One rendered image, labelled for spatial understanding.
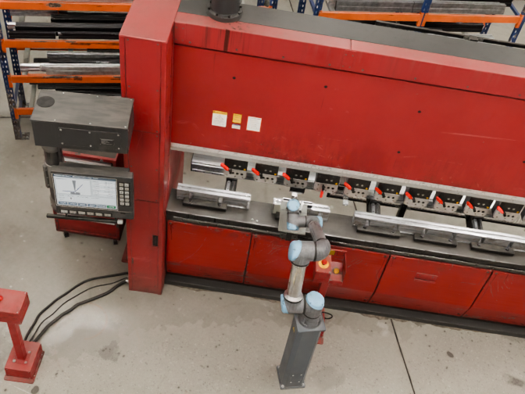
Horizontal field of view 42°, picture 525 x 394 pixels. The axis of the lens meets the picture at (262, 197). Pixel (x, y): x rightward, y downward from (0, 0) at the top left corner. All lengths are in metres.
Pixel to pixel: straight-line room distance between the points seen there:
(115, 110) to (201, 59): 0.57
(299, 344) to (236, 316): 0.90
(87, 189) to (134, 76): 0.70
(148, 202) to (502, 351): 2.93
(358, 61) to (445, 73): 0.48
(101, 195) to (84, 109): 0.54
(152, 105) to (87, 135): 0.43
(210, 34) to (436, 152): 1.54
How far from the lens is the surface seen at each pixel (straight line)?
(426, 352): 5.37
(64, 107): 3.73
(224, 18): 3.75
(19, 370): 4.91
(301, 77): 3.86
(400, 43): 3.88
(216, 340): 5.06
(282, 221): 4.47
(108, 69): 5.92
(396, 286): 5.08
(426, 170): 4.35
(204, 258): 4.96
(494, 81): 3.93
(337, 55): 3.75
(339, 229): 4.68
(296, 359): 4.60
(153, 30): 3.66
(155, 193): 4.36
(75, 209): 4.09
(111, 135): 3.65
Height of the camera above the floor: 4.37
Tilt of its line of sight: 47 degrees down
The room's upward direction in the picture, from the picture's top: 10 degrees clockwise
